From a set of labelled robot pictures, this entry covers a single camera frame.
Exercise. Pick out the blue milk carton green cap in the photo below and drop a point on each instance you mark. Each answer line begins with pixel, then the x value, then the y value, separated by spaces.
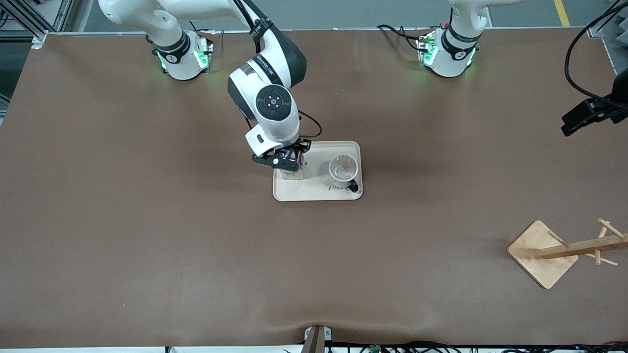
pixel 293 176

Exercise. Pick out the aluminium frame strut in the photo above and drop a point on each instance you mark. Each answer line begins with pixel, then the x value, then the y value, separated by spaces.
pixel 596 30
pixel 39 34

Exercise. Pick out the wooden mug stand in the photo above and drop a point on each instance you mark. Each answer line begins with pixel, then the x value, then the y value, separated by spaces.
pixel 539 260

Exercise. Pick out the white smiley face mug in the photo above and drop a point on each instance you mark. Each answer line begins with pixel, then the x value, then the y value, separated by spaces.
pixel 343 169

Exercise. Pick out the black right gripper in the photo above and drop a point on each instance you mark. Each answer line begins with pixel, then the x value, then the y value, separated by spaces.
pixel 300 148

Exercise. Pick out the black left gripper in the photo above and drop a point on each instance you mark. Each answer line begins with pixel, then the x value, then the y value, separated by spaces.
pixel 604 108

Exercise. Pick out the cream rectangular tray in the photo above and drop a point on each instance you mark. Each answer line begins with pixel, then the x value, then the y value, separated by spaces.
pixel 319 191

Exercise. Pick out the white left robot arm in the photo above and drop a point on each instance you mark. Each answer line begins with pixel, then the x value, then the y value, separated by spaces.
pixel 449 61

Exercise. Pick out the metal table edge bracket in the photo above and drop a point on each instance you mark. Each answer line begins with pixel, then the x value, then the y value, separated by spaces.
pixel 316 340

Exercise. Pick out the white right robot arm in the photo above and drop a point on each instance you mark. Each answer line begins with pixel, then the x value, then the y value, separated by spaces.
pixel 272 122

